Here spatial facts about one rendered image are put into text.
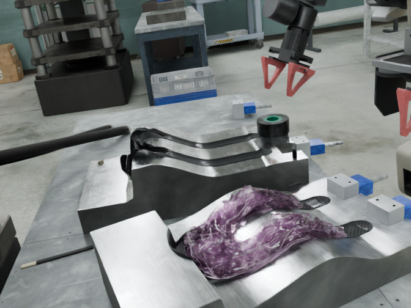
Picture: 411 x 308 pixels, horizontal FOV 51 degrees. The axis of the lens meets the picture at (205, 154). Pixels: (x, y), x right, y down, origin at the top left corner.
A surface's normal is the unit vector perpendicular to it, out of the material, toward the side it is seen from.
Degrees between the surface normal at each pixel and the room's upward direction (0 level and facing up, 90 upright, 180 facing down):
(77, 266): 0
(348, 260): 90
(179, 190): 90
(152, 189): 90
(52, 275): 0
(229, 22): 90
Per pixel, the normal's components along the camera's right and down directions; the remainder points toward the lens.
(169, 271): -0.12, -0.91
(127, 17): 0.09, 0.39
